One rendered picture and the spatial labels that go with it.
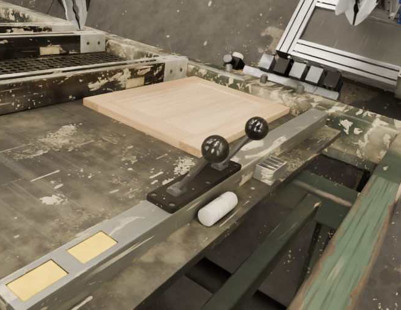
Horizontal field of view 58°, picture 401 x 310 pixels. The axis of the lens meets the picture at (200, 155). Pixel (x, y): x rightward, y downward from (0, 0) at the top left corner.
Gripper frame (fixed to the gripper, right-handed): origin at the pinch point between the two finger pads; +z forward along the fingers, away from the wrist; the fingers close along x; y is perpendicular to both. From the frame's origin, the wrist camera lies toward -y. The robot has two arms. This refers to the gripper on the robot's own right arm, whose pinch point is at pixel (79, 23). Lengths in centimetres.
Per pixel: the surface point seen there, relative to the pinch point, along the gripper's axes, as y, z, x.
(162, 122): 34.6, 12.0, 20.7
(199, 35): -128, 56, 52
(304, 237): -3, 116, 89
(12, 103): 31.3, 6.1, -12.3
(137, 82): 3.6, 17.7, 14.3
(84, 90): 17.7, 11.4, 1.0
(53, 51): -26.5, 18.7, -16.1
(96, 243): 79, -1, 11
